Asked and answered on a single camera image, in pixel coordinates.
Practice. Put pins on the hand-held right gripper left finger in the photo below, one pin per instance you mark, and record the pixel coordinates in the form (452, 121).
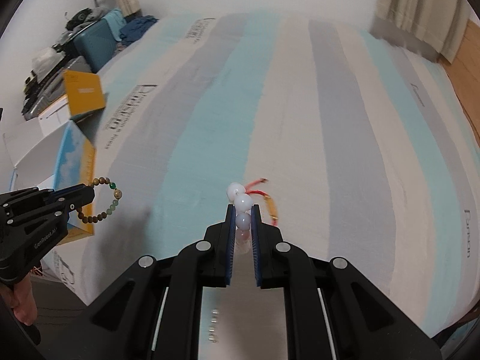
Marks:
(230, 240)

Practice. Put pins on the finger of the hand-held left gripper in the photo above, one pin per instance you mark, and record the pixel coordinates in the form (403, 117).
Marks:
(80, 198)
(67, 190)

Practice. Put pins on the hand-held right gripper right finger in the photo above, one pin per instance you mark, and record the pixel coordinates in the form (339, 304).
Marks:
(257, 240)

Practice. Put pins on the blue and yellow cardboard box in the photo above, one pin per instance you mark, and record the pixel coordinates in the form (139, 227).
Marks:
(73, 157)

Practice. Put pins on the person's left hand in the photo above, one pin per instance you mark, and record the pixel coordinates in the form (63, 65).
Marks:
(24, 303)

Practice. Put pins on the silver suitcase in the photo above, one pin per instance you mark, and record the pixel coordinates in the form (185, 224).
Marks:
(77, 68)

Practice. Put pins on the striped bed sheet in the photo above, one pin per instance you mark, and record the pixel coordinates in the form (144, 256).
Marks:
(300, 120)

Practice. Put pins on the clutter pile with plastic bag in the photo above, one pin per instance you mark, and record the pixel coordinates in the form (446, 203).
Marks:
(45, 63)

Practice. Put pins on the teal suitcase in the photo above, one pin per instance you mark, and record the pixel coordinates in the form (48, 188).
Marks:
(95, 41)

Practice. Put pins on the dark gear pile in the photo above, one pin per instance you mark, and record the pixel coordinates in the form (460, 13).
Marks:
(80, 17)

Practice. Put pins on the blue clothes heap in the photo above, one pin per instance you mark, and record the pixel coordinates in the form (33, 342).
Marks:
(137, 28)

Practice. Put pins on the wooden headboard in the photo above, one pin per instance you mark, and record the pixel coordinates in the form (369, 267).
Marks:
(468, 82)

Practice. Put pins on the wide beige curtain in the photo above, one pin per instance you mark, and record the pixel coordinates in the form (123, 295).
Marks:
(412, 7)

